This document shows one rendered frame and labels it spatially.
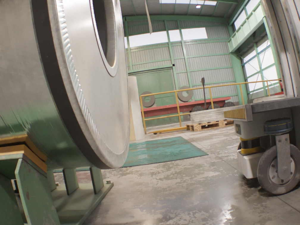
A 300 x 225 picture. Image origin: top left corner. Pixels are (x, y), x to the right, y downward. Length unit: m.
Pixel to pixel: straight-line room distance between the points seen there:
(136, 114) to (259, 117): 4.85
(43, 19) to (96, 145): 0.33
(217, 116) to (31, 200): 5.38
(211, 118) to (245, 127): 4.88
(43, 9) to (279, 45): 1.07
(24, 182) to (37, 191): 0.07
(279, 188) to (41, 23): 0.82
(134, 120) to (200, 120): 1.37
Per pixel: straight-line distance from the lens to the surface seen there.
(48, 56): 0.49
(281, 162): 0.87
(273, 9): 1.37
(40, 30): 0.49
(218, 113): 5.84
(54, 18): 0.48
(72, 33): 0.56
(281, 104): 0.78
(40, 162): 0.75
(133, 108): 5.71
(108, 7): 1.31
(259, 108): 0.76
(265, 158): 0.87
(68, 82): 0.51
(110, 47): 1.23
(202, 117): 5.90
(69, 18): 0.56
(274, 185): 0.90
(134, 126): 5.69
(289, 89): 1.27
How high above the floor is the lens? 0.31
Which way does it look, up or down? 1 degrees up
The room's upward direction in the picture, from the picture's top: 8 degrees counter-clockwise
